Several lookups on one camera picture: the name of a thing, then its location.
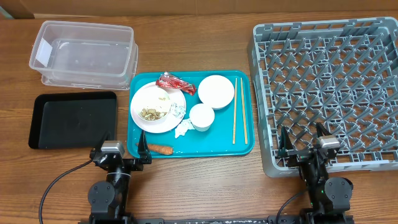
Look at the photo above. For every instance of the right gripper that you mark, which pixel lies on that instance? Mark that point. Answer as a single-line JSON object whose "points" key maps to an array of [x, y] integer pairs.
{"points": [[298, 155]]}

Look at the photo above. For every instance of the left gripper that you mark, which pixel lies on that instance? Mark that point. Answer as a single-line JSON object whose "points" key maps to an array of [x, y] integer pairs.
{"points": [[136, 165]]}

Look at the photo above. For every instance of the foil ball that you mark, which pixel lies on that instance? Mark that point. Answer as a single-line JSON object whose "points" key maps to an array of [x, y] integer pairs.
{"points": [[177, 110]]}

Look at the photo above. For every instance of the white tissue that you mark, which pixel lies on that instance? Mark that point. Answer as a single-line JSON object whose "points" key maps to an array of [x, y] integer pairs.
{"points": [[183, 127]]}

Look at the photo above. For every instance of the red snack wrapper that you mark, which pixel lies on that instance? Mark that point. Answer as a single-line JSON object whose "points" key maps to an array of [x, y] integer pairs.
{"points": [[167, 80]]}

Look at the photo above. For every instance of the white cup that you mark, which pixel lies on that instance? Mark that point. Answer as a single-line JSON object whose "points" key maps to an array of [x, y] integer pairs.
{"points": [[201, 116]]}

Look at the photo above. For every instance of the food scraps and rice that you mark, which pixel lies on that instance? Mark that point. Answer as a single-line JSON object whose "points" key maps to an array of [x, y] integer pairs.
{"points": [[150, 114]]}

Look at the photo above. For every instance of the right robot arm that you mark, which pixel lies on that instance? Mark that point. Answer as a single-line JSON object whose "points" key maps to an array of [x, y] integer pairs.
{"points": [[329, 197]]}

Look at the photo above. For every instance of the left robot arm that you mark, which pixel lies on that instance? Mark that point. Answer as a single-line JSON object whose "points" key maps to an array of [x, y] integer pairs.
{"points": [[108, 199]]}

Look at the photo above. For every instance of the grey dishwasher rack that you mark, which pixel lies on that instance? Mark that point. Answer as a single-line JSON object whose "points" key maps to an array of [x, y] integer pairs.
{"points": [[340, 73]]}

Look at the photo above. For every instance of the orange carrot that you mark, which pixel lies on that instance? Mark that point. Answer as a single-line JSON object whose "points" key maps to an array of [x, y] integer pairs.
{"points": [[163, 150]]}

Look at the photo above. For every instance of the pink plate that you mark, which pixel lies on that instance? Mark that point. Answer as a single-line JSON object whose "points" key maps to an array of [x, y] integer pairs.
{"points": [[170, 120]]}

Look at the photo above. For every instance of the black tray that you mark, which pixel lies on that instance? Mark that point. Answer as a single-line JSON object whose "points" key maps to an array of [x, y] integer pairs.
{"points": [[73, 120]]}

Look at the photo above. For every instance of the teal serving tray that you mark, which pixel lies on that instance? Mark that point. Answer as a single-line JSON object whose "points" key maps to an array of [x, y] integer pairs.
{"points": [[218, 140]]}

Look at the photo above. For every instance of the clear plastic bin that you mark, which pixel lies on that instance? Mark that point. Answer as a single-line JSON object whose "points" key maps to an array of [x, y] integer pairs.
{"points": [[85, 55]]}

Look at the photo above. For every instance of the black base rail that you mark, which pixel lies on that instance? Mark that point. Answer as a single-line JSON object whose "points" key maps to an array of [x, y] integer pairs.
{"points": [[283, 219]]}

